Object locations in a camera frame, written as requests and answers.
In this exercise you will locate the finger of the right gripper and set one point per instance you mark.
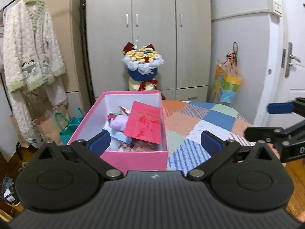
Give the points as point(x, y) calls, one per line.
point(280, 108)

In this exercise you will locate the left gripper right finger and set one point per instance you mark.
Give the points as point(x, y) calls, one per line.
point(222, 152)

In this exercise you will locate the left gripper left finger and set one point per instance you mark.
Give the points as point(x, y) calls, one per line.
point(91, 150)

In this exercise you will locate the purple plush cloud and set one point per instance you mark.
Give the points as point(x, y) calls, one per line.
point(119, 122)

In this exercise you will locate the pink floral scrunchie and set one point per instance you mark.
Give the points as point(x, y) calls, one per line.
point(139, 146)

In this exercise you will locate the blue wet wipes pack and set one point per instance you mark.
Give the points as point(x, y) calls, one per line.
point(118, 140)

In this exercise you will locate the white door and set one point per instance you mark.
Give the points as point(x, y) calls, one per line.
point(288, 81)

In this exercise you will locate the pink storage box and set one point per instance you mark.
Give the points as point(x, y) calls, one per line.
point(97, 117)

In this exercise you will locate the teal shopping bag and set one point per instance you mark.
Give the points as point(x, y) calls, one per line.
point(67, 131)

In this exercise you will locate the patchwork tablecloth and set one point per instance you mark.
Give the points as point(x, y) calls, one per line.
point(186, 120)

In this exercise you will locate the brown paper bag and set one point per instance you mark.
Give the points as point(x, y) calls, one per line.
point(46, 126)

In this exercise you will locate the red white small packet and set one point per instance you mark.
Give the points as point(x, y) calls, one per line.
point(122, 111)

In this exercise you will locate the colourful gift bag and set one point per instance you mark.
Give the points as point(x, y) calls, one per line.
point(227, 79)

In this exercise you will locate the cream gift box with ribbon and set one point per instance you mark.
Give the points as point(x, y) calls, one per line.
point(142, 85)

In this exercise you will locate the flower bouquet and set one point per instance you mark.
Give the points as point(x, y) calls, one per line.
point(142, 63)

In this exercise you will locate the white knit cardigan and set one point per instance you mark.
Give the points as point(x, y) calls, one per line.
point(32, 60)

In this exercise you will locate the beige wardrobe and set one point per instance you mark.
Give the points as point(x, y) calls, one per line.
point(180, 30)

